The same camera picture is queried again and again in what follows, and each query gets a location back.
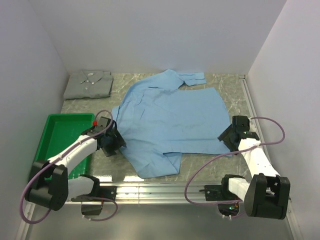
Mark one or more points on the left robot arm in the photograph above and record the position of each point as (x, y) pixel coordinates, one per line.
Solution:
(49, 185)

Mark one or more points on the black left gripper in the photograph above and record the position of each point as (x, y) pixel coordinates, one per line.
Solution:
(118, 142)

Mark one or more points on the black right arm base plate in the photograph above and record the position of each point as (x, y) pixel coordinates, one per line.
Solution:
(215, 193)

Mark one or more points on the green plastic tray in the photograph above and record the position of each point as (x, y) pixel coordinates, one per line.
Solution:
(60, 131)

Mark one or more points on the folded grey shirt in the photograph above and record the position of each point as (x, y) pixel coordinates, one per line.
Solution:
(93, 84)

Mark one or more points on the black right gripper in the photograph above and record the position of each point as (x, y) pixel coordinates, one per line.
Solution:
(224, 136)

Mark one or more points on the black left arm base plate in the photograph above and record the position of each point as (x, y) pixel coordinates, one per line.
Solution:
(93, 205)

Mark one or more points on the aluminium right side rail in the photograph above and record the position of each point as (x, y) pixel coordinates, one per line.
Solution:
(251, 108)

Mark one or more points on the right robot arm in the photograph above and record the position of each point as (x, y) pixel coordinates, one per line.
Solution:
(267, 194)

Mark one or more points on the aluminium front rail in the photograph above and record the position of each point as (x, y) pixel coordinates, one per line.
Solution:
(149, 193)

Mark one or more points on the light blue long sleeve shirt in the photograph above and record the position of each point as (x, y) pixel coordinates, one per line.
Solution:
(160, 122)

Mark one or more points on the aluminium rail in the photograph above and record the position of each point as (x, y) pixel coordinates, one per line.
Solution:
(251, 108)
(149, 193)

